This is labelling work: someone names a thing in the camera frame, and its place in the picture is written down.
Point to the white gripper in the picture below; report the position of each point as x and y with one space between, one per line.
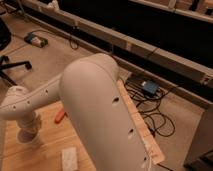
29 127

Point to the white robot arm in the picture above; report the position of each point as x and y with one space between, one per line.
88 90

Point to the white sponge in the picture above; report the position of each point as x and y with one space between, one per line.
69 159

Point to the black office chair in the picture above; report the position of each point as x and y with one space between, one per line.
5 39

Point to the blue power adapter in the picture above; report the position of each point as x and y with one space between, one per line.
150 87

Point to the long metal rail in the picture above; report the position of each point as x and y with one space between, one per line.
182 44

